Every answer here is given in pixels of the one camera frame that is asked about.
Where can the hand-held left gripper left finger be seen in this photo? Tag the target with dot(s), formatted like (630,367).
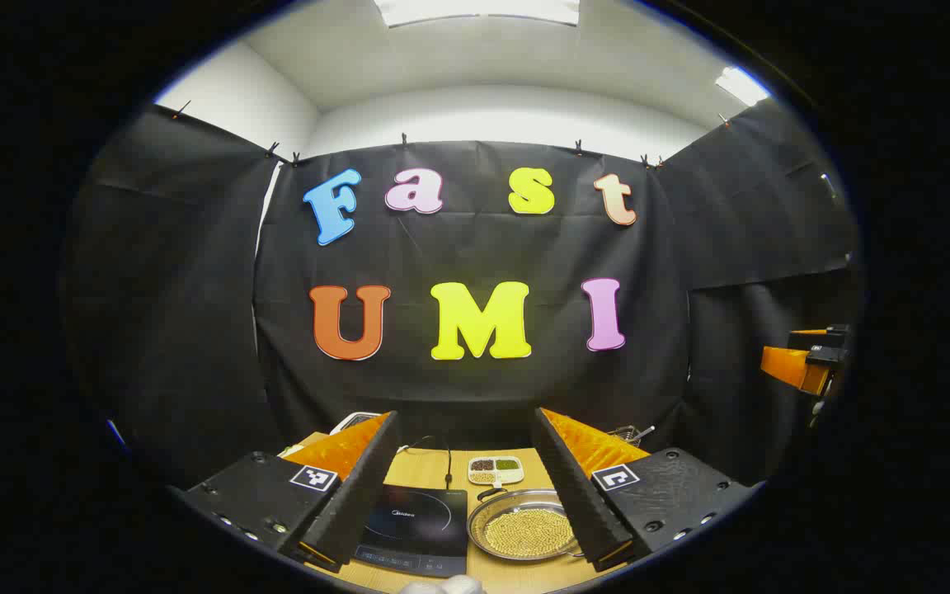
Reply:
(359,495)

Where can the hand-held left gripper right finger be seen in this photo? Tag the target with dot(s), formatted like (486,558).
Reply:
(574,495)

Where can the white toaster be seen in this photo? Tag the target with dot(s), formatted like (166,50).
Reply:
(353,421)

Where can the white divided dish of beans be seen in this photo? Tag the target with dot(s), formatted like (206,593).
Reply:
(496,469)

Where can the large ceiling light panel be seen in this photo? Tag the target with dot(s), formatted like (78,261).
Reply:
(475,10)

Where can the black induction cooktop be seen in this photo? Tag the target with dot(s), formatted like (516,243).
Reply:
(417,520)

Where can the small ceiling light panel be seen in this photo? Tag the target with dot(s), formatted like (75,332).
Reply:
(740,84)

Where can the pile of soybeans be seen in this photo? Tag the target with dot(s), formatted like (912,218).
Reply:
(529,532)

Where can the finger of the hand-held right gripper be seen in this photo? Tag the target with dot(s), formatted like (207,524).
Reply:
(784,363)
(809,332)

